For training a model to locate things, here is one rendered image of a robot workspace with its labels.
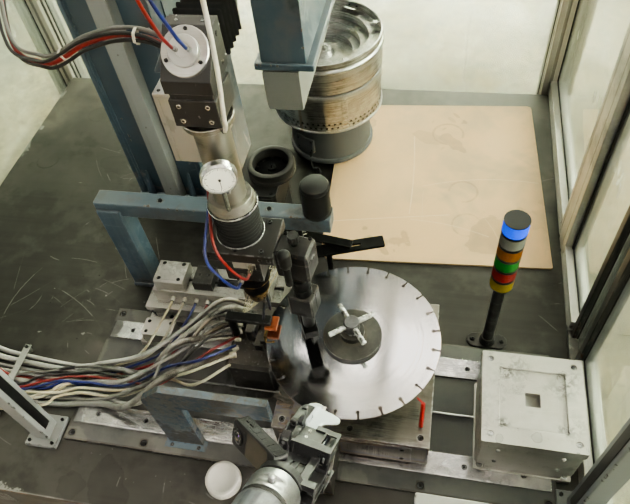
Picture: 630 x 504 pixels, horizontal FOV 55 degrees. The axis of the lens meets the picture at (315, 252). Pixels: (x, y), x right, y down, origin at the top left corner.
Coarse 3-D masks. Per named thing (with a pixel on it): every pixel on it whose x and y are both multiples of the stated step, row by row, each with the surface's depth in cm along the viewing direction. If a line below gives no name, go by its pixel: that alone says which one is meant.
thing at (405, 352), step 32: (320, 288) 123; (352, 288) 123; (384, 288) 122; (288, 320) 119; (320, 320) 119; (384, 320) 117; (416, 320) 117; (288, 352) 115; (320, 352) 114; (384, 352) 113; (416, 352) 113; (288, 384) 111; (320, 384) 110; (352, 384) 110; (384, 384) 109; (352, 416) 106
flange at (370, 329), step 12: (348, 312) 118; (360, 312) 118; (336, 324) 117; (360, 324) 114; (372, 324) 116; (324, 336) 115; (336, 336) 115; (348, 336) 113; (372, 336) 114; (336, 348) 113; (348, 348) 113; (360, 348) 113; (372, 348) 113; (348, 360) 112; (360, 360) 112
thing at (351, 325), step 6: (342, 306) 114; (342, 312) 114; (372, 312) 113; (348, 318) 112; (354, 318) 112; (360, 318) 112; (366, 318) 113; (348, 324) 111; (354, 324) 111; (336, 330) 111; (342, 330) 112; (348, 330) 112; (354, 330) 111; (330, 336) 111; (360, 336) 110; (360, 342) 110
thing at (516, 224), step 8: (504, 216) 104; (512, 216) 104; (520, 216) 103; (528, 216) 103; (504, 224) 103; (512, 224) 102; (520, 224) 102; (528, 224) 102; (504, 232) 104; (512, 232) 103; (520, 232) 102; (512, 240) 104; (520, 240) 104
